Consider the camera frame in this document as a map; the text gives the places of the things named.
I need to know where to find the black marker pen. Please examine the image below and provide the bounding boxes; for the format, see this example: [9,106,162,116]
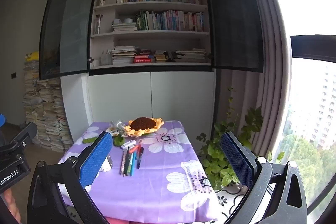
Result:
[136,147,144,169]

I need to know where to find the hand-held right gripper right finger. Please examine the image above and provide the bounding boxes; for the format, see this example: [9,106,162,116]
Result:
[220,132,307,224]

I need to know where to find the red pen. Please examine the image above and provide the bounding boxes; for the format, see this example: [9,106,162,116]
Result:
[128,144,142,155]

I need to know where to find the yellow-green pen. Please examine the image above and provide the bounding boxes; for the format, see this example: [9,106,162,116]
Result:
[126,153,134,176]

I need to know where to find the blue pen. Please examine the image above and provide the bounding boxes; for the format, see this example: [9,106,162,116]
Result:
[130,152,137,177]

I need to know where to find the dark window frame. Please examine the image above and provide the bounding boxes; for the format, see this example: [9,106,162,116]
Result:
[290,35,336,63]

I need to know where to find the pale pink curtain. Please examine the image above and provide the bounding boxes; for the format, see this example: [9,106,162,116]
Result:
[218,0,292,161]

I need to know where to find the wide stack of grey books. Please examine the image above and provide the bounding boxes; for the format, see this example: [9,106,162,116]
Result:
[175,49,208,63]

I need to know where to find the stack of mixed books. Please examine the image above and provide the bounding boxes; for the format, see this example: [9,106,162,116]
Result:
[154,50,175,63]

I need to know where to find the tall pile of books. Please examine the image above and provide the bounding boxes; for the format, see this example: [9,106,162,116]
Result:
[22,60,74,153]

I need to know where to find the dark glass cabinet door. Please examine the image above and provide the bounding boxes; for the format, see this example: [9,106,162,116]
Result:
[198,0,264,73]
[39,0,109,81]

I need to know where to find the purple floral tablecloth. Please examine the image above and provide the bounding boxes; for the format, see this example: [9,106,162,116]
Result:
[58,120,219,223]

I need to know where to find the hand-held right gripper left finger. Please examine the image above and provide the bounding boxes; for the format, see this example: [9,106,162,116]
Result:
[26,131,113,224]

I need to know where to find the white bookcase cabinet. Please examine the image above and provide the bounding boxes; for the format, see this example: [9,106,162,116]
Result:
[60,0,218,151]

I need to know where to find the slim black pen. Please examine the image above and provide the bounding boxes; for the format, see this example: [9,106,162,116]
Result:
[123,147,131,176]

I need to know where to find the yellow plush toy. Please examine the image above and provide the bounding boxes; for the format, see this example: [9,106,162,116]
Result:
[25,51,40,62]

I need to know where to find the green potted plant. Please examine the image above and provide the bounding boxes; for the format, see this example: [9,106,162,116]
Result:
[197,88,285,191]

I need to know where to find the clear plastic holder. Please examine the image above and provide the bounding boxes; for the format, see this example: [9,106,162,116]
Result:
[100,51,113,65]

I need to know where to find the clear ribbon with label card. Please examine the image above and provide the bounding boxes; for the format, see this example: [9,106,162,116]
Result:
[110,120,129,138]

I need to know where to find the crochet sunflower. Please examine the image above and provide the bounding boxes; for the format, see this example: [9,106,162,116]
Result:
[125,116,164,138]

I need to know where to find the small stack of white books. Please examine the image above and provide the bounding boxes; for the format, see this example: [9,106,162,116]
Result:
[112,22,137,31]

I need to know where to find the white dotted pen holder cup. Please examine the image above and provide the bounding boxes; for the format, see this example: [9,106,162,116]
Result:
[101,154,114,172]

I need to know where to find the red books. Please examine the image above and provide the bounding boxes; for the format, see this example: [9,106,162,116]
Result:
[133,55,155,64]

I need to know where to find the person's left hand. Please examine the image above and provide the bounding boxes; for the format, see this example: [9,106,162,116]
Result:
[0,187,22,224]

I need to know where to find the stack of pale books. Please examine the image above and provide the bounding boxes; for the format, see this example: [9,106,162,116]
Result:
[112,46,138,65]

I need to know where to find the person's pink clothing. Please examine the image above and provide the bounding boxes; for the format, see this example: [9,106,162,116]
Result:
[105,216,147,224]

